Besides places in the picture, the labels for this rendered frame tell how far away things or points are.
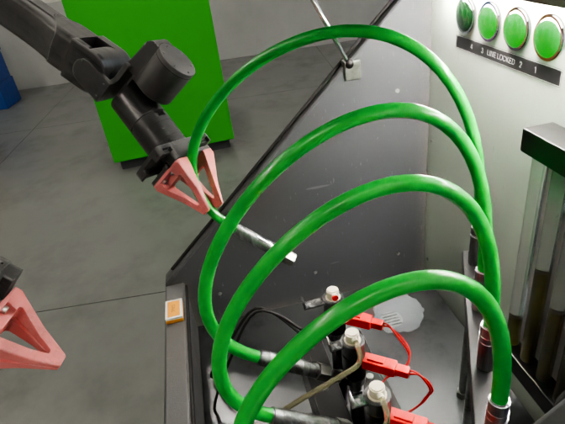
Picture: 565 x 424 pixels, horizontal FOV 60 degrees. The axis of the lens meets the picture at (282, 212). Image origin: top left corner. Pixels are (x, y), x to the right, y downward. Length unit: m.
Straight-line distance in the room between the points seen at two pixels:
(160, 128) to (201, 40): 3.10
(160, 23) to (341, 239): 2.94
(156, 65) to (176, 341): 0.45
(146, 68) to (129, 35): 3.07
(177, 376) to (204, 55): 3.17
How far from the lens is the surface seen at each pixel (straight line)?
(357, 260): 1.04
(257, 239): 0.70
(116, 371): 2.27
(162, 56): 0.68
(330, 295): 0.65
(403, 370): 0.60
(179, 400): 0.78
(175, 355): 0.84
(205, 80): 3.84
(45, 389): 2.36
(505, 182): 0.77
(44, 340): 0.51
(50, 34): 0.77
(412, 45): 0.57
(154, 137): 0.69
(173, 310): 0.91
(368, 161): 0.93
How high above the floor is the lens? 1.53
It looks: 30 degrees down
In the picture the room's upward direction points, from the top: 8 degrees counter-clockwise
